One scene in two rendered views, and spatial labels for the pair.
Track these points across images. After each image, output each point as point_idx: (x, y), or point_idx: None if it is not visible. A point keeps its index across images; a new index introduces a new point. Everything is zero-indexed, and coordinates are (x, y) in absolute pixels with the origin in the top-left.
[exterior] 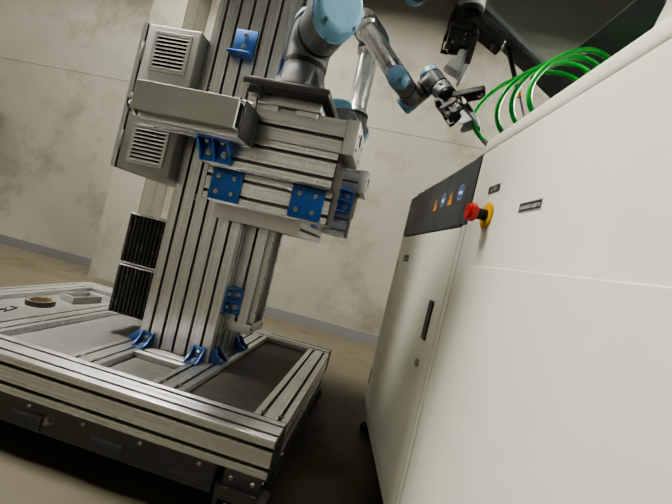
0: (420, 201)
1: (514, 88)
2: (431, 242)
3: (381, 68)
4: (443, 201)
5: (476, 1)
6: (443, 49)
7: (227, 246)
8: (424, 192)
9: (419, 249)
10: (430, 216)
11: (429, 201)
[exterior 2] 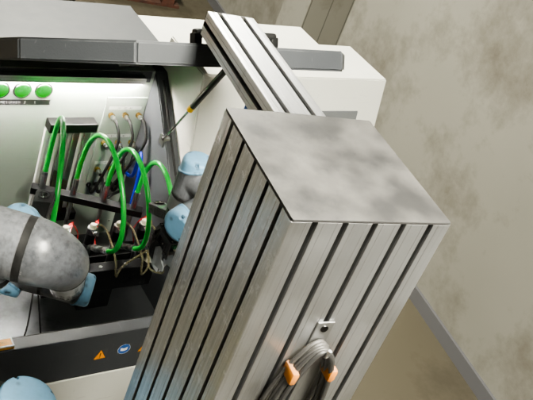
0: (21, 357)
1: (149, 230)
2: (108, 379)
3: (69, 297)
4: (125, 349)
5: None
6: (166, 255)
7: None
8: (35, 348)
9: (67, 392)
10: (87, 364)
11: (70, 353)
